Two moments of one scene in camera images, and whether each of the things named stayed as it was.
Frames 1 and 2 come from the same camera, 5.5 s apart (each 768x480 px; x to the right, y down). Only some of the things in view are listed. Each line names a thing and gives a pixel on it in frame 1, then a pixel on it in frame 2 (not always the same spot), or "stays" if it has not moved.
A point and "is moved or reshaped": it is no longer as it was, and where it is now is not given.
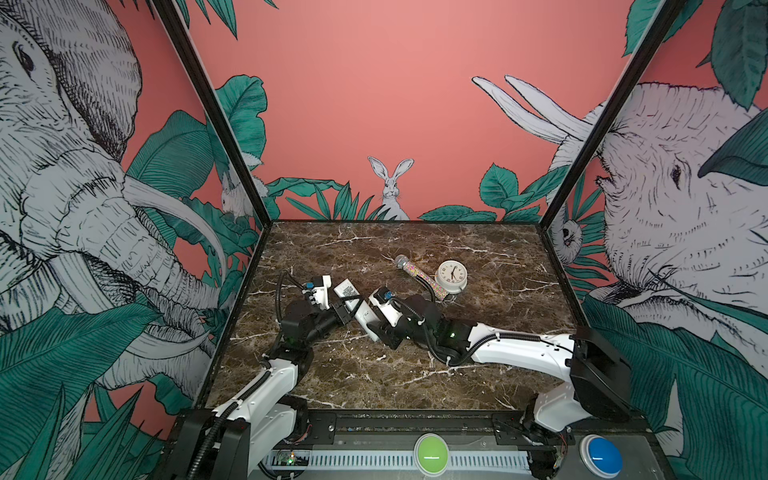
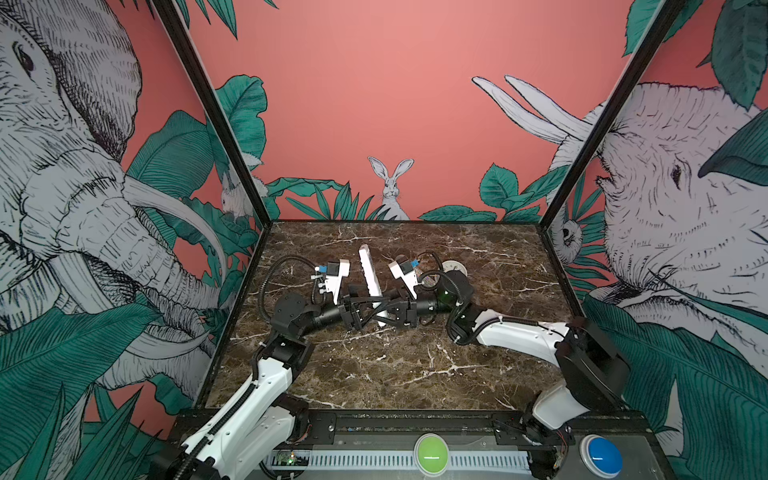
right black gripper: (387, 334) to (409, 312)
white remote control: (355, 305) is moved or reshaped
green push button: (431, 454) stays
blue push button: (600, 456) stays
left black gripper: (339, 314) stays
